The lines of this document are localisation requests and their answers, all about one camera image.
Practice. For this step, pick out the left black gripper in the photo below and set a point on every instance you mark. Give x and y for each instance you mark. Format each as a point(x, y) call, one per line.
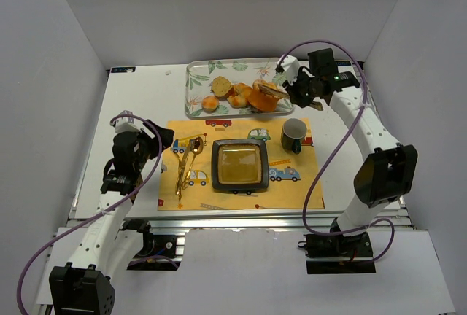
point(154, 139)

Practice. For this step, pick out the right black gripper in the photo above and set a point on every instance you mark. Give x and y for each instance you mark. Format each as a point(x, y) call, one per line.
point(300, 93)

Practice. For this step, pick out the metal tongs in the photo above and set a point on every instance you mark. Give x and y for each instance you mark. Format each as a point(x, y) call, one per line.
point(273, 90)

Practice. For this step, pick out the large round orange bread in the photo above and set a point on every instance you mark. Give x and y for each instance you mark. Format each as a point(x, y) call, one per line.
point(261, 101)

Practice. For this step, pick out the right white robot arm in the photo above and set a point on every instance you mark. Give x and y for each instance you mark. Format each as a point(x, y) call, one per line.
point(388, 166)

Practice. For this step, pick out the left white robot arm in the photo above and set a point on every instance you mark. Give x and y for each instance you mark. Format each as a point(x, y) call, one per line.
point(84, 284)

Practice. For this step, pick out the croissant shaped bread roll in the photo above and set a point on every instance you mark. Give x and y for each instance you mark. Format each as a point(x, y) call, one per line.
point(240, 95)

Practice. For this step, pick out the cut muffin bread piece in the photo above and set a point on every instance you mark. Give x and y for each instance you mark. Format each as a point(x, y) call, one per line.
point(221, 87)

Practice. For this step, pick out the gold spoon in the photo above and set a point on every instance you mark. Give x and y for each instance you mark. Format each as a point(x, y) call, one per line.
point(195, 149)

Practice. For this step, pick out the dark green mug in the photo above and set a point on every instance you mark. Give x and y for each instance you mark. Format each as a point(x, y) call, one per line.
point(293, 133)

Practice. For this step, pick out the right blue corner label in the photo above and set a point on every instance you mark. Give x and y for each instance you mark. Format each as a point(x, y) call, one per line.
point(343, 63)

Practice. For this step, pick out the blue corner label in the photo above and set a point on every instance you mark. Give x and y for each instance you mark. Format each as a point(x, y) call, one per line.
point(123, 69)
point(343, 63)

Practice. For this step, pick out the yellow vehicle print placemat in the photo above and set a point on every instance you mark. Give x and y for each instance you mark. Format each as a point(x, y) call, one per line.
point(290, 174)

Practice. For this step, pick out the small round bun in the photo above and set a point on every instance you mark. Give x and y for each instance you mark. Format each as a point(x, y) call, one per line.
point(209, 104)

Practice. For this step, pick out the gold fork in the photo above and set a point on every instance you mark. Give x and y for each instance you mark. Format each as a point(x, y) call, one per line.
point(181, 170)

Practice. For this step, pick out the floral white serving tray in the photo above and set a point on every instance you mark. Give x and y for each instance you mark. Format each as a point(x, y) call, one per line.
point(200, 74)

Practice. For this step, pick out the black square plate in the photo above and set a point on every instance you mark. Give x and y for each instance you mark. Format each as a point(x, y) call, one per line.
point(239, 166)

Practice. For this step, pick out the left blue corner label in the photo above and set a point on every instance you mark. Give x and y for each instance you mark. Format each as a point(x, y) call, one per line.
point(123, 69)

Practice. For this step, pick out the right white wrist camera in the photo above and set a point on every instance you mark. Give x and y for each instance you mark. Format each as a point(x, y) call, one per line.
point(288, 67)

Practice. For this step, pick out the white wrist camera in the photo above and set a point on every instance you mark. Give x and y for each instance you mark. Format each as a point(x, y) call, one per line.
point(124, 122)
point(288, 67)

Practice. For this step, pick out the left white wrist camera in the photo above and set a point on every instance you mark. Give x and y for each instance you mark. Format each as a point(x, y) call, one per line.
point(124, 122)

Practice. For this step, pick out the aluminium frame rail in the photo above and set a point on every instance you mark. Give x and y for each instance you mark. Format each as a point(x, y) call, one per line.
point(275, 219)

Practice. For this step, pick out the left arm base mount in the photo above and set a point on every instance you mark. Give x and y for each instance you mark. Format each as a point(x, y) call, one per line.
point(159, 250)

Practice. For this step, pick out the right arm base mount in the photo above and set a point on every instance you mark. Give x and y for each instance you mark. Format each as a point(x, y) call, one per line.
point(332, 255)

